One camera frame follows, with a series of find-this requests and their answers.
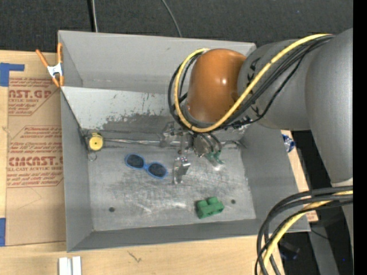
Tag green toy block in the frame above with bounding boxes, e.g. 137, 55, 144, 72
195, 196, 225, 220

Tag yellow round tape measure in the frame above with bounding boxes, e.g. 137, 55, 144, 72
85, 133, 105, 162

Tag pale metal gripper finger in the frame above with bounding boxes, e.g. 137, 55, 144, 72
173, 155, 192, 185
159, 121, 185, 149

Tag brown cardboard board red print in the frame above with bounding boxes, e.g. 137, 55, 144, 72
0, 49, 68, 247

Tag blue sunglasses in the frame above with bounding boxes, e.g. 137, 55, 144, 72
124, 152, 169, 180

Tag black cylinder on white bracket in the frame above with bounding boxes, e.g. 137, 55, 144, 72
224, 115, 255, 132

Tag grey metal bin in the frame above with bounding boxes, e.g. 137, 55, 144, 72
57, 29, 312, 253

